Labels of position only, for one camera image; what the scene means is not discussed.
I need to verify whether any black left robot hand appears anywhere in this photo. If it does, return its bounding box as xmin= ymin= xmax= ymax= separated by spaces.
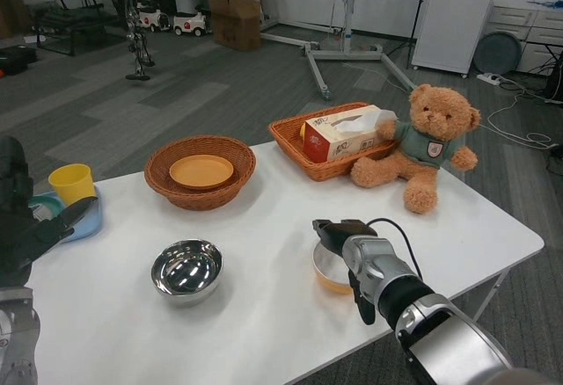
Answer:
xmin=0 ymin=135 xmax=99 ymax=292

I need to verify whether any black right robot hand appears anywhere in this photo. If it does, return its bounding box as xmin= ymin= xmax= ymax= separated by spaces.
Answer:
xmin=311 ymin=218 xmax=379 ymax=326

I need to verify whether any white plastic bowl orange rim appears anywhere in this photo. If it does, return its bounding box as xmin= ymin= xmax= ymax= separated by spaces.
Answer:
xmin=312 ymin=237 xmax=355 ymax=296

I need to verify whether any stainless steel bowl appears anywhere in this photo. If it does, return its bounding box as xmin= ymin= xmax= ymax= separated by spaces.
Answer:
xmin=150 ymin=238 xmax=223 ymax=309

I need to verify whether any green plastic dish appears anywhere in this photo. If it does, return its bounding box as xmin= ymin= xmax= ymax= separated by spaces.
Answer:
xmin=27 ymin=194 xmax=65 ymax=222

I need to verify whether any light blue plastic tray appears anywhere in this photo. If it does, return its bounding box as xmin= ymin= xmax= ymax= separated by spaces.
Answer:
xmin=26 ymin=182 xmax=105 ymax=243

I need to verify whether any yellow plastic cup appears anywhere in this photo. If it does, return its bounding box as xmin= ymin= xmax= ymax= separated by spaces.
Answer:
xmin=48 ymin=163 xmax=98 ymax=206

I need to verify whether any red and cream tissue box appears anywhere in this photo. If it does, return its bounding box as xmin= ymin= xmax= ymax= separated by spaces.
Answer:
xmin=301 ymin=104 xmax=398 ymax=164

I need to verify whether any rectangular wicker basket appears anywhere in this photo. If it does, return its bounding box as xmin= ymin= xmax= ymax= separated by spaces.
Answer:
xmin=268 ymin=102 xmax=398 ymax=183

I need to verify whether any brown teddy bear green shirt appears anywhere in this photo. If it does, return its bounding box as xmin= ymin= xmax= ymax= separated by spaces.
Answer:
xmin=349 ymin=84 xmax=482 ymax=215

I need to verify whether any round wicker basket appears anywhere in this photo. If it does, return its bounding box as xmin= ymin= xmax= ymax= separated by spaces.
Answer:
xmin=143 ymin=134 xmax=257 ymax=211

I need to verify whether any orange plastic plate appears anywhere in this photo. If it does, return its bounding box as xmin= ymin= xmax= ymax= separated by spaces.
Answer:
xmin=169 ymin=155 xmax=235 ymax=192

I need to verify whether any black equipment case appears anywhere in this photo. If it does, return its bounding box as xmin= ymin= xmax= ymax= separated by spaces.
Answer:
xmin=0 ymin=46 xmax=38 ymax=75

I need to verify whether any grey patient lift hoist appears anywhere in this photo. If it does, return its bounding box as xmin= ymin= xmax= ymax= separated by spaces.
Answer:
xmin=259 ymin=0 xmax=417 ymax=101

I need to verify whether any black folding bench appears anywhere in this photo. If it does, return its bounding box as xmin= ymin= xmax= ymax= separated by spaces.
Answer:
xmin=33 ymin=0 xmax=106 ymax=58

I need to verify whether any open brown cardboard box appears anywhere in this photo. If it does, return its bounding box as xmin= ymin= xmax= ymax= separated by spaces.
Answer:
xmin=208 ymin=0 xmax=263 ymax=52

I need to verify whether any black tripod stand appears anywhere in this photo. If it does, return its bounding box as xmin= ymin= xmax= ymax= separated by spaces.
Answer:
xmin=385 ymin=0 xmax=433 ymax=66

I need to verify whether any round grey disc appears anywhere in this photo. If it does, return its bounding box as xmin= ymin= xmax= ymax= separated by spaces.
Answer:
xmin=472 ymin=31 xmax=523 ymax=76

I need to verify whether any black and silver humanoid robot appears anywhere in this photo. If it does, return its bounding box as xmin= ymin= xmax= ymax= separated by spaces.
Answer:
xmin=69 ymin=0 xmax=156 ymax=82

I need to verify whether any white metal cabinet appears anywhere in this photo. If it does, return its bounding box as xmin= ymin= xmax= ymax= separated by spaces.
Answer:
xmin=411 ymin=0 xmax=505 ymax=80

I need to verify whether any white toy car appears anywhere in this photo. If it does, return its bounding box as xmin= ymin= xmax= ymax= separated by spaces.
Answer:
xmin=172 ymin=6 xmax=208 ymax=38
xmin=135 ymin=1 xmax=172 ymax=33

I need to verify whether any white drawer unit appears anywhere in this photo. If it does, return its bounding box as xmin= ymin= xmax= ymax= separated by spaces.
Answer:
xmin=489 ymin=0 xmax=563 ymax=75

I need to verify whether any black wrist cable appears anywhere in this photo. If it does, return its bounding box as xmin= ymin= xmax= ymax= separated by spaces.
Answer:
xmin=366 ymin=217 xmax=424 ymax=279

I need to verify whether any white floor cable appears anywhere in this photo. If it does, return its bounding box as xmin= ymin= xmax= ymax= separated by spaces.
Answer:
xmin=485 ymin=89 xmax=553 ymax=152

